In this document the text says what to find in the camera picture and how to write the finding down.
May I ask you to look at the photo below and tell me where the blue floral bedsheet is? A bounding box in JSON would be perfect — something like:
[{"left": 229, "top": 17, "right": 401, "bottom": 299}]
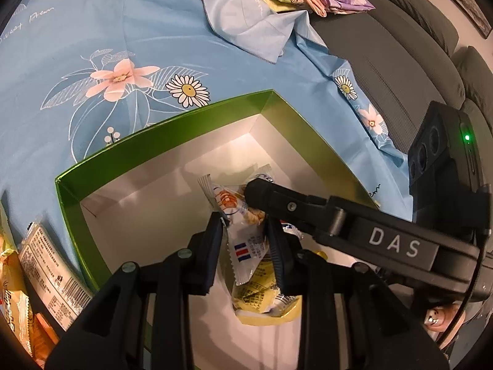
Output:
[{"left": 0, "top": 0, "right": 416, "bottom": 297}]

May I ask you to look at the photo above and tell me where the light blue floral pillowcase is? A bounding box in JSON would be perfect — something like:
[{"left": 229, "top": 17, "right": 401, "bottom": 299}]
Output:
[{"left": 198, "top": 0, "right": 309, "bottom": 64}]

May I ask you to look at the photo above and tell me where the framed wall picture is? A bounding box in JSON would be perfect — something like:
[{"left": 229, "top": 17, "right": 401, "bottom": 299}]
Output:
[{"left": 418, "top": 0, "right": 493, "bottom": 39}]

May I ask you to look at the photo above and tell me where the black cable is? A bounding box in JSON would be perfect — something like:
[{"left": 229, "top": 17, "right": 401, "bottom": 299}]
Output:
[{"left": 437, "top": 229, "right": 487, "bottom": 349}]

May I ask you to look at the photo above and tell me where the green cardboard box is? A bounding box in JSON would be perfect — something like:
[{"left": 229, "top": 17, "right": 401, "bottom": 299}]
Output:
[{"left": 55, "top": 89, "right": 382, "bottom": 370}]

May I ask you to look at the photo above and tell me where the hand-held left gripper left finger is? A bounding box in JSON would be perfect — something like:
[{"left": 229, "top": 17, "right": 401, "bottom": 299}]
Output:
[{"left": 45, "top": 213, "right": 225, "bottom": 370}]

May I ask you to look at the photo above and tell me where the person's right hand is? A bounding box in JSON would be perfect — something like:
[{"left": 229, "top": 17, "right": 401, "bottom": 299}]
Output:
[{"left": 424, "top": 302, "right": 474, "bottom": 342}]

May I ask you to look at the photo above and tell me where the orange snack packet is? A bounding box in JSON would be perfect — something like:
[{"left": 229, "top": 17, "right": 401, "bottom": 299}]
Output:
[{"left": 29, "top": 312, "right": 60, "bottom": 370}]

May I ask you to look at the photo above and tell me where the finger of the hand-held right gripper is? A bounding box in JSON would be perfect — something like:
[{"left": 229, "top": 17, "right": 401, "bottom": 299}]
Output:
[{"left": 244, "top": 177, "right": 348, "bottom": 241}]

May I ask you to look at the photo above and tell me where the yellow wafer snack packet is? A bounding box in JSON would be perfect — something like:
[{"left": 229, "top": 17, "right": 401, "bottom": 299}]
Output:
[{"left": 0, "top": 235, "right": 35, "bottom": 355}]

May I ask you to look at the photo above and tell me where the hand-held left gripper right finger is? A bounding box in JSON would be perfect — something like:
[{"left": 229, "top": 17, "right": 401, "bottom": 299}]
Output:
[{"left": 266, "top": 218, "right": 449, "bottom": 370}]

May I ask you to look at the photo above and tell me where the grey sofa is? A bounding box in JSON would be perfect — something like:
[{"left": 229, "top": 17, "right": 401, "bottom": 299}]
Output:
[{"left": 311, "top": 0, "right": 493, "bottom": 162}]

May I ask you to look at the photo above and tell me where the pale yellow snack packet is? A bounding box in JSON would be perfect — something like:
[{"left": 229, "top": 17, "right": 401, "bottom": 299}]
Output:
[{"left": 231, "top": 256, "right": 306, "bottom": 326}]

